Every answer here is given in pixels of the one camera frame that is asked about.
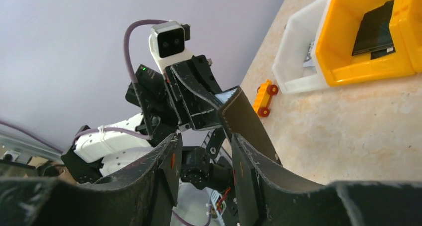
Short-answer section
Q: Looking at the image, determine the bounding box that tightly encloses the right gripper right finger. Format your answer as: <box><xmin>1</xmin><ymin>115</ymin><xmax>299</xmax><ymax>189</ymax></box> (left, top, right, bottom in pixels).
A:
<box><xmin>232</xmin><ymin>134</ymin><xmax>422</xmax><ymax>226</ymax></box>

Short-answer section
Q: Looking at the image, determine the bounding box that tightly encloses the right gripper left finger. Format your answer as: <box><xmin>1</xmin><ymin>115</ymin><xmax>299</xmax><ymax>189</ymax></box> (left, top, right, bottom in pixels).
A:
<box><xmin>0</xmin><ymin>133</ymin><xmax>183</xmax><ymax>226</ymax></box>

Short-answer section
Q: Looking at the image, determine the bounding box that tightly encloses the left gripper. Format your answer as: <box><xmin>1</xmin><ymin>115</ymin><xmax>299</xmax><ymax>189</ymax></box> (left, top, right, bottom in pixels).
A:
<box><xmin>135</xmin><ymin>55</ymin><xmax>223</xmax><ymax>132</ymax></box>

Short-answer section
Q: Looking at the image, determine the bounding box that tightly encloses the black leather card holder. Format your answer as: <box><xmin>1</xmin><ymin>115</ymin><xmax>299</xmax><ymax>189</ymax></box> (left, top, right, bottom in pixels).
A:
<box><xmin>215</xmin><ymin>86</ymin><xmax>282</xmax><ymax>165</ymax></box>

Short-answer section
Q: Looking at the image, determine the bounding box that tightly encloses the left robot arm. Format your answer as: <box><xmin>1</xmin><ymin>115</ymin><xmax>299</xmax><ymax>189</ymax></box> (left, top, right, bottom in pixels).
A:
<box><xmin>61</xmin><ymin>65</ymin><xmax>234</xmax><ymax>192</ymax></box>

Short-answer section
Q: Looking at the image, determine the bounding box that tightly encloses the white card in bin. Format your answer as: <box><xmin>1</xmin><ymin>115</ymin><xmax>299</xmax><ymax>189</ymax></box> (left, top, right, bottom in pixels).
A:
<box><xmin>302</xmin><ymin>39</ymin><xmax>315</xmax><ymax>68</ymax></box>

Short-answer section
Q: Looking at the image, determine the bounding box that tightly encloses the black cards stack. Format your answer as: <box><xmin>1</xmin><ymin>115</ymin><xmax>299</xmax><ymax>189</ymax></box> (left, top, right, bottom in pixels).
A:
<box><xmin>352</xmin><ymin>0</ymin><xmax>396</xmax><ymax>60</ymax></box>

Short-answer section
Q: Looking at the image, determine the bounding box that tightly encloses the yellow toy car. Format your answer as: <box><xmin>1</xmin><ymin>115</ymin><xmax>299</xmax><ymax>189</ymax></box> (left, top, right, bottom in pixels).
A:
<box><xmin>252</xmin><ymin>79</ymin><xmax>279</xmax><ymax>118</ymax></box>

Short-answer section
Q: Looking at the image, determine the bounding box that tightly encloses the white plastic bin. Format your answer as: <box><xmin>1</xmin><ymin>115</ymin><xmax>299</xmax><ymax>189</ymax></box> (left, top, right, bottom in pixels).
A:
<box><xmin>272</xmin><ymin>0</ymin><xmax>331</xmax><ymax>94</ymax></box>

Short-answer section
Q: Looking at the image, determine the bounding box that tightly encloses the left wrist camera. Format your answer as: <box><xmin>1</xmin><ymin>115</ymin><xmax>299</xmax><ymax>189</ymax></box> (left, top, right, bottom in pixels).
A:
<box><xmin>149</xmin><ymin>20</ymin><xmax>193</xmax><ymax>75</ymax></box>

